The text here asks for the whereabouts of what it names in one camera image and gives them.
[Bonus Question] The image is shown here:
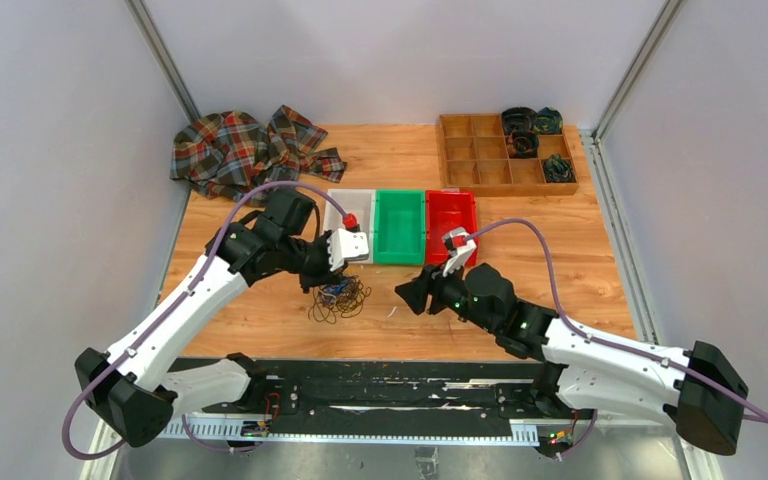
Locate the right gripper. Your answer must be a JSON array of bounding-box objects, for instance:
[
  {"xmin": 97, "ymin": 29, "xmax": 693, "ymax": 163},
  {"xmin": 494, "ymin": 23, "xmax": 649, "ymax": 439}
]
[{"xmin": 396, "ymin": 255, "xmax": 498, "ymax": 334}]

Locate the cable bundle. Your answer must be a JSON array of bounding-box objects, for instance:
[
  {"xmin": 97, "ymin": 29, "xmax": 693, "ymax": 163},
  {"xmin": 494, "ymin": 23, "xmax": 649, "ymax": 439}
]
[{"xmin": 307, "ymin": 274, "xmax": 373, "ymax": 326}]

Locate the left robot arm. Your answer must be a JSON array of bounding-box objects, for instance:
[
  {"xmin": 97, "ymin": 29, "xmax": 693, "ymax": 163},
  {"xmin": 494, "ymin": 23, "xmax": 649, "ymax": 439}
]
[{"xmin": 62, "ymin": 181, "xmax": 369, "ymax": 447}]

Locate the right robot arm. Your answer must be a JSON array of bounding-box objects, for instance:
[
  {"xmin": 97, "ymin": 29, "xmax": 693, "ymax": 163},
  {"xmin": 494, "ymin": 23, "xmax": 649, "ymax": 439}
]
[{"xmin": 394, "ymin": 263, "xmax": 748, "ymax": 456}]

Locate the green plastic bin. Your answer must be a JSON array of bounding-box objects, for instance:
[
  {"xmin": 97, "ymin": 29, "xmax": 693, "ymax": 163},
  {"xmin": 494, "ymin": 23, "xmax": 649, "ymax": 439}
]
[{"xmin": 373, "ymin": 189, "xmax": 426, "ymax": 265}]

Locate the white plastic bin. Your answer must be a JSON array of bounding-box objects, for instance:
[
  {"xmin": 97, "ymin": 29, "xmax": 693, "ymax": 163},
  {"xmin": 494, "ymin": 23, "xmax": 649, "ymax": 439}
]
[{"xmin": 320, "ymin": 189, "xmax": 376, "ymax": 264}]

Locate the red plastic bin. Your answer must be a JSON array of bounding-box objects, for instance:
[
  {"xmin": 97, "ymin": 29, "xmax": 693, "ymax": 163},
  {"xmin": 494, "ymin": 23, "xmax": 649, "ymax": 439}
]
[{"xmin": 425, "ymin": 190, "xmax": 478, "ymax": 264}]

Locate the plaid cloth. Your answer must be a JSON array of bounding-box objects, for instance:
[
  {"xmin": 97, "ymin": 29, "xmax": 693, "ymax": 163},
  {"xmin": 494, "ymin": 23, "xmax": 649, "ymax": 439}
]
[{"xmin": 169, "ymin": 105, "xmax": 348, "ymax": 201}]

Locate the wooden compartment tray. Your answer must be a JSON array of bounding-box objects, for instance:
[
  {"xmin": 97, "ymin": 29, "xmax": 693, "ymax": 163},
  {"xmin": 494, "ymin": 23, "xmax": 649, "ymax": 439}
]
[{"xmin": 436, "ymin": 114, "xmax": 583, "ymax": 197}]

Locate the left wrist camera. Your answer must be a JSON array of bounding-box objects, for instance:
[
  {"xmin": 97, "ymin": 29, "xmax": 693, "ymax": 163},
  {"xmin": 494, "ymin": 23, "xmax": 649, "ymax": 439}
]
[{"xmin": 327, "ymin": 228, "xmax": 370, "ymax": 272}]

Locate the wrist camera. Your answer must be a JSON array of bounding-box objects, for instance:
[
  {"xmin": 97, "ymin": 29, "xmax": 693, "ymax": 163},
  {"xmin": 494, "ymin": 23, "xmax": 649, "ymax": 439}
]
[
  {"xmin": 442, "ymin": 227, "xmax": 477, "ymax": 277},
  {"xmin": 327, "ymin": 228, "xmax": 370, "ymax": 272}
]

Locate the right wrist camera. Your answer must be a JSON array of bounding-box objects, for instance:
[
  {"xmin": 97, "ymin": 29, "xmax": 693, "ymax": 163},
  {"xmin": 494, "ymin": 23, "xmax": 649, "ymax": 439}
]
[{"xmin": 442, "ymin": 227, "xmax": 477, "ymax": 277}]

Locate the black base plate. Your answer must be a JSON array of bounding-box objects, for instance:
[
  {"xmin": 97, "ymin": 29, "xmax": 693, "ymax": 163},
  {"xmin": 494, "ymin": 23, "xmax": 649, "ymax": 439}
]
[{"xmin": 203, "ymin": 359, "xmax": 592, "ymax": 440}]

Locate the dark coiled cable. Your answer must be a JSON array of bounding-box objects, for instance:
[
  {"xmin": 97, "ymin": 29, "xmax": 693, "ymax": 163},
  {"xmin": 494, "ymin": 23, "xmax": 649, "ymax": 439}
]
[{"xmin": 507, "ymin": 130, "xmax": 542, "ymax": 160}]

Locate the black coiled cable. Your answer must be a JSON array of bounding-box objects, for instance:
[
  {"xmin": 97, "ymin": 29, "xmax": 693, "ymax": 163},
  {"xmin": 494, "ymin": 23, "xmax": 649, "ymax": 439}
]
[{"xmin": 500, "ymin": 106, "xmax": 539, "ymax": 136}]

